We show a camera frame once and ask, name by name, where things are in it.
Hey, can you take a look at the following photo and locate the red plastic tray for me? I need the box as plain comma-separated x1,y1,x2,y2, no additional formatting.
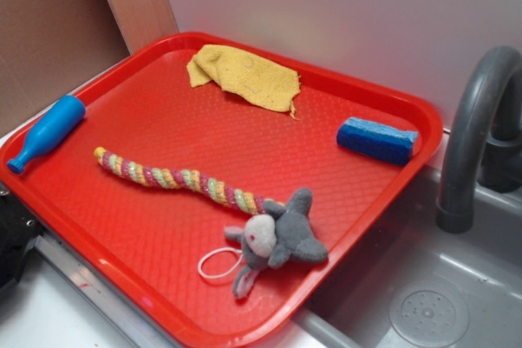
1,33,443,347

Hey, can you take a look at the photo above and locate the blue toy bottle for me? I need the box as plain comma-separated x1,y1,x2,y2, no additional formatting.
7,95,86,174

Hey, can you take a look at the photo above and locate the grey sink basin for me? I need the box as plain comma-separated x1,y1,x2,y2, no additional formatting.
294,169,521,347

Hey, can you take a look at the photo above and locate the blue sponge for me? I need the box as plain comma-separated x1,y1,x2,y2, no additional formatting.
336,117,418,165

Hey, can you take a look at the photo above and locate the multicolored twisted rope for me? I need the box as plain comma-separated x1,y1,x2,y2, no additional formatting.
93,146,285,217

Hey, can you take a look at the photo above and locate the grey faucet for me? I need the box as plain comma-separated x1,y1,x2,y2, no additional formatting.
436,46,521,233

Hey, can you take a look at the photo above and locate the black object at left edge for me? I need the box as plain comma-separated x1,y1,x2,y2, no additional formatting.
1,183,41,297

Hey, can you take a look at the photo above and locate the yellow cloth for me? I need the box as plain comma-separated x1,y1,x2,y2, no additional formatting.
187,44,300,119

